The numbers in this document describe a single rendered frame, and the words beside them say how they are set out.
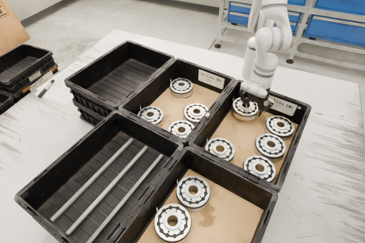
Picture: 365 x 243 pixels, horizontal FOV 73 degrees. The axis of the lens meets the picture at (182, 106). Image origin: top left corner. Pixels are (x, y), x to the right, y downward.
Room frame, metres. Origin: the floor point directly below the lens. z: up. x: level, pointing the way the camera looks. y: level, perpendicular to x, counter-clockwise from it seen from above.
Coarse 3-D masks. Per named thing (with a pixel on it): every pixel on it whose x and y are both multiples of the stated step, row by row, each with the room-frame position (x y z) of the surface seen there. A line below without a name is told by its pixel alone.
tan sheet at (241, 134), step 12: (228, 120) 0.67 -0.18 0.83; (240, 120) 0.67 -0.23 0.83; (252, 120) 0.67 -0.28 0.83; (264, 120) 0.67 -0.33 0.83; (216, 132) 0.61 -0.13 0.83; (228, 132) 0.61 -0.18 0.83; (240, 132) 0.61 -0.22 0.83; (252, 132) 0.61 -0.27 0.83; (264, 132) 0.61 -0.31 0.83; (240, 144) 0.55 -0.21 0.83; (252, 144) 0.55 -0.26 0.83; (288, 144) 0.55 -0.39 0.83; (240, 156) 0.50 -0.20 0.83; (276, 168) 0.45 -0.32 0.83
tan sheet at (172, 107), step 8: (168, 88) 0.87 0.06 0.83; (200, 88) 0.87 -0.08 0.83; (160, 96) 0.82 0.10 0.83; (168, 96) 0.82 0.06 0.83; (192, 96) 0.82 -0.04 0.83; (200, 96) 0.82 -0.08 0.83; (208, 96) 0.82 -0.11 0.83; (216, 96) 0.82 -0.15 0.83; (152, 104) 0.76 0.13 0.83; (160, 104) 0.76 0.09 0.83; (168, 104) 0.76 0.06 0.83; (176, 104) 0.76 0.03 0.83; (184, 104) 0.76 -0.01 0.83; (208, 104) 0.76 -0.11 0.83; (168, 112) 0.72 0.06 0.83; (176, 112) 0.72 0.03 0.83; (168, 120) 0.67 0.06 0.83; (176, 120) 0.67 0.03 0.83
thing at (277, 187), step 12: (228, 96) 0.71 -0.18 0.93; (276, 96) 0.71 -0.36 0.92; (216, 108) 0.64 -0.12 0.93; (300, 132) 0.52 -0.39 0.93; (192, 144) 0.48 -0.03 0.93; (216, 156) 0.43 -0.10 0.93; (288, 156) 0.43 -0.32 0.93; (240, 168) 0.39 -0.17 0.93; (288, 168) 0.39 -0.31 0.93; (264, 180) 0.35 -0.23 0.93; (276, 192) 0.32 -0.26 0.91
